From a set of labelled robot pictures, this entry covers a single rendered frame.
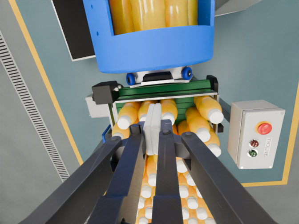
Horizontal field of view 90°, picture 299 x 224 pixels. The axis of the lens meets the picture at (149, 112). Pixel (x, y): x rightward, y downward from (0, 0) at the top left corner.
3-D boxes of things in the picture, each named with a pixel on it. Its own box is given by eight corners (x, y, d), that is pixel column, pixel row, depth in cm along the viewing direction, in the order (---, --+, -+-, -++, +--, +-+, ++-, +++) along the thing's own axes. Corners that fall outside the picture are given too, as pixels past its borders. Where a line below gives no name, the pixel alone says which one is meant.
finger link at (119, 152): (143, 161, 13) (110, 162, 13) (149, 132, 17) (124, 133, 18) (141, 146, 12) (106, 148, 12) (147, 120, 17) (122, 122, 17)
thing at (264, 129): (271, 121, 42) (273, 123, 41) (268, 132, 43) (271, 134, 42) (256, 122, 42) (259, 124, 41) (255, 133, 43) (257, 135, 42)
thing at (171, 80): (171, 69, 55) (173, 74, 44) (171, 76, 56) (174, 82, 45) (144, 72, 57) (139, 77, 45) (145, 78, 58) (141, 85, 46)
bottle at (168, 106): (155, 104, 65) (152, 123, 47) (163, 90, 62) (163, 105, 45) (170, 111, 65) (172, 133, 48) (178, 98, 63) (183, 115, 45)
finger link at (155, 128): (151, 128, 13) (159, 127, 13) (155, 103, 20) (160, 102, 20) (154, 155, 14) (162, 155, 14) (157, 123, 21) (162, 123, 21)
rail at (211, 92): (214, 90, 55) (217, 92, 52) (214, 92, 55) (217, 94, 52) (110, 99, 60) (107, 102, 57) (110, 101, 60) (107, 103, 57)
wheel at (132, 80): (134, 73, 53) (129, 74, 52) (136, 85, 54) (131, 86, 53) (129, 72, 56) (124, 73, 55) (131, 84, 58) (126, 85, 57)
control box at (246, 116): (263, 99, 49) (286, 110, 40) (254, 149, 57) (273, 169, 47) (231, 101, 51) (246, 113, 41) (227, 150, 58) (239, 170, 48)
